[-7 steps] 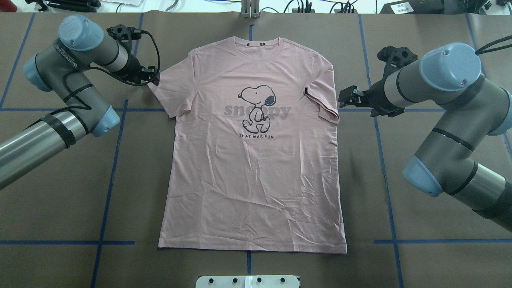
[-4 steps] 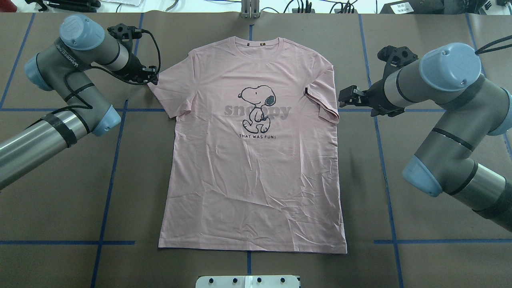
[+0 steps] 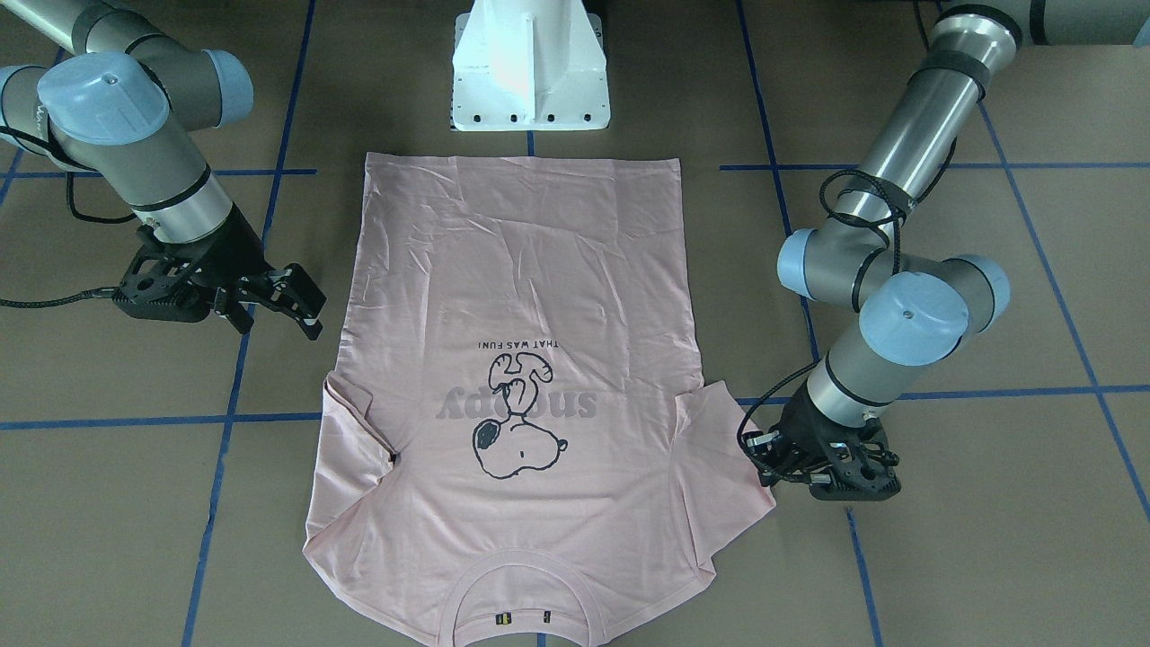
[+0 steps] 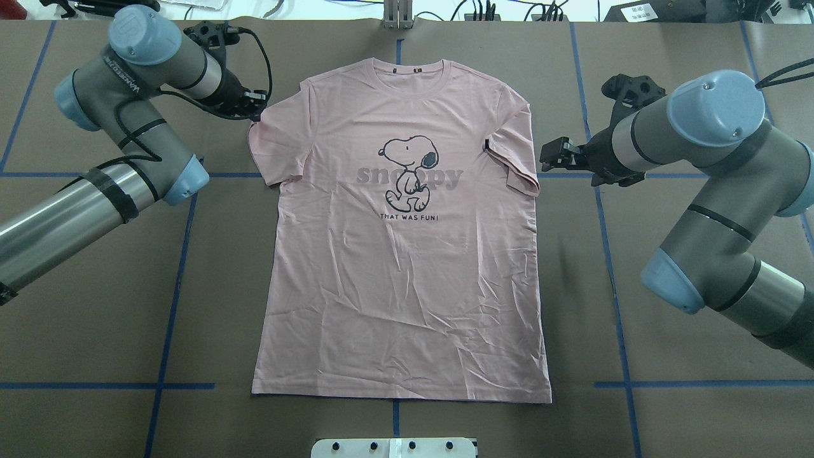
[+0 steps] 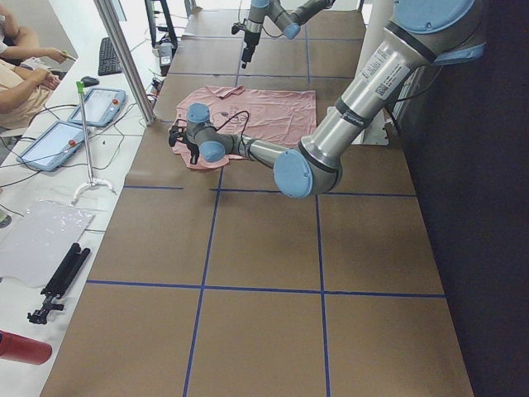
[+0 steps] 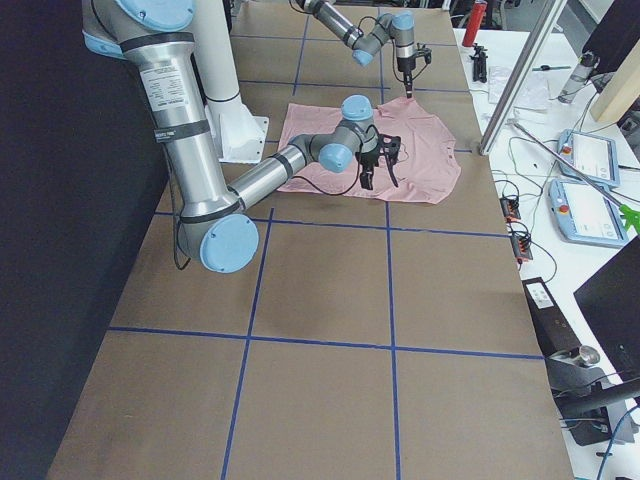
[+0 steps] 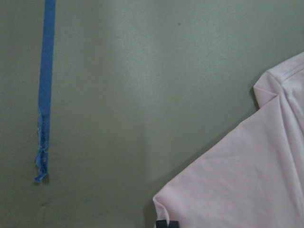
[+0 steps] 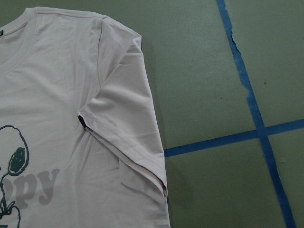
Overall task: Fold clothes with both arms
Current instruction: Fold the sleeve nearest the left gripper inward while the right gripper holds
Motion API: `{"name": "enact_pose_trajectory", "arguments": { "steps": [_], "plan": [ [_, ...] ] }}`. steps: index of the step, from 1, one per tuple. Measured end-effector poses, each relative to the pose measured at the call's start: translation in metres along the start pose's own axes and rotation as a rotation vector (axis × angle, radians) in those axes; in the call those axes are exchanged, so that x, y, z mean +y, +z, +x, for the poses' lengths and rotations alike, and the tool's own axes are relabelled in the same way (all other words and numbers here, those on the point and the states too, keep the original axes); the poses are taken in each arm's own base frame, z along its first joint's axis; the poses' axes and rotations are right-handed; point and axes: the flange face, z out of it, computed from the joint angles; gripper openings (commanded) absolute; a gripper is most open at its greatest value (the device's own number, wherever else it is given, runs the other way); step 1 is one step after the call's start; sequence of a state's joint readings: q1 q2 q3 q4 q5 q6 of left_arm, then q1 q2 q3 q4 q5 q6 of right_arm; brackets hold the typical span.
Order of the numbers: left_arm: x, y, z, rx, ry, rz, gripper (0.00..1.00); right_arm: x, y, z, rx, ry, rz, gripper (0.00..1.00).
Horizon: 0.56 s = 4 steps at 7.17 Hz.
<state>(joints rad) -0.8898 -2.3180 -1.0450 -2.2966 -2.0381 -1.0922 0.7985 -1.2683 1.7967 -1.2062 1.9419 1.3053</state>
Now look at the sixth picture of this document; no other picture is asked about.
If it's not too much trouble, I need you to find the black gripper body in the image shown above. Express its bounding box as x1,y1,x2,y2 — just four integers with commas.
396,56,415,74
357,150,380,176

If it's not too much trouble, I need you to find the pink Snoopy t-shirt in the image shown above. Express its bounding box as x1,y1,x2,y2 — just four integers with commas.
278,97,461,204

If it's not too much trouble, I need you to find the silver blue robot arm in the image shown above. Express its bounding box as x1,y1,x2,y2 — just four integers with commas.
289,1,431,98
82,1,381,274

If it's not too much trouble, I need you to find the black folded tripod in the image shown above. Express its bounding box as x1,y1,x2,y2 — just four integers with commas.
470,43,488,83

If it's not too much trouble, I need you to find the red bottle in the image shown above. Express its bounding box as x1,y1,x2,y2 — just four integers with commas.
462,0,488,48

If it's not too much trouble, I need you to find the orange black connector box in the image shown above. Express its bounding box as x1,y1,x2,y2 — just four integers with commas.
499,196,521,223

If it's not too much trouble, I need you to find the clear water bottle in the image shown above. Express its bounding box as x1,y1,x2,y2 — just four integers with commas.
557,51,600,104

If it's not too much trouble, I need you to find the far blue teach pendant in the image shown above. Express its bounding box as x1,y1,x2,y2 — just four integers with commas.
558,129,620,187

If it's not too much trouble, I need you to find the blue teach pendant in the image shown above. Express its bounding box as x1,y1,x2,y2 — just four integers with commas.
558,129,620,187
548,179,629,248

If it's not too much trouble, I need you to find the near blue teach pendant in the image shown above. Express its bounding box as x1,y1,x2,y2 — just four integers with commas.
548,179,629,248

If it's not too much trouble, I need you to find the black box with label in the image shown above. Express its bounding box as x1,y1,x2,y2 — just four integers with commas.
522,277,581,357

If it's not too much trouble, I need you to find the silver reacher grabber tool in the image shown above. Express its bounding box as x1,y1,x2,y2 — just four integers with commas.
506,119,639,233

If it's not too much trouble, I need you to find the black monitor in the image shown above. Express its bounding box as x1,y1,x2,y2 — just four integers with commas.
574,238,640,378

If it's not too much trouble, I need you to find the grey clamp stand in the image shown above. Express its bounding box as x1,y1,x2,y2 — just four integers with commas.
545,349,639,446

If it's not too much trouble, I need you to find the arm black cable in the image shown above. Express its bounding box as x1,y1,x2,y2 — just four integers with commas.
344,15,401,51
172,124,381,271

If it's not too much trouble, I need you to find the aluminium frame post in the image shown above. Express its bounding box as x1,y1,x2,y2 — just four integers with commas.
479,0,567,156

